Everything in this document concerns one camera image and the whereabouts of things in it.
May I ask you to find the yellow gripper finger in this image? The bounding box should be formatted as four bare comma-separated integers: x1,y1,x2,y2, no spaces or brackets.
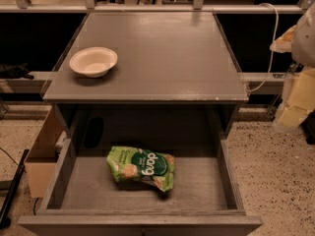
273,68,315,133
270,26,296,53

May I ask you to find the grey metal frame rail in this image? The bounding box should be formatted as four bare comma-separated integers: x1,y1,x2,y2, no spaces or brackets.
0,5,303,96

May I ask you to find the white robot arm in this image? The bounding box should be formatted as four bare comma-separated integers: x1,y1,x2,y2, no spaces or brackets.
270,4,315,132

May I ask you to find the thin black floor cable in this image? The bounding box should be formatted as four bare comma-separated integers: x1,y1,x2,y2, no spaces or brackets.
0,147,41,216

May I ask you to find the black stand leg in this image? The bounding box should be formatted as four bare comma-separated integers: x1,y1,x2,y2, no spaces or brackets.
0,149,29,229

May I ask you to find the beige cardboard box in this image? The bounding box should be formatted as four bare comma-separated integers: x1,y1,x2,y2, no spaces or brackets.
25,108,63,198

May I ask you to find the white paper bowl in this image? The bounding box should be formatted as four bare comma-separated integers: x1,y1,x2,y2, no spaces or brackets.
69,47,118,78

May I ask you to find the grey cabinet with counter top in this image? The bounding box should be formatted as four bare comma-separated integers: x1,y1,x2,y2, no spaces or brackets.
43,12,248,136

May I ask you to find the open grey top drawer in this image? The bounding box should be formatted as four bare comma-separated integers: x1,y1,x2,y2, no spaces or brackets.
18,111,264,236

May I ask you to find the green rice chip bag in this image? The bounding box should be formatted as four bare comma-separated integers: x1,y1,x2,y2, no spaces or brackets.
106,147,175,193

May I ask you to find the black object on rail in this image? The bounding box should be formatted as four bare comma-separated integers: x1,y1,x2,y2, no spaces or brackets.
0,63,34,80

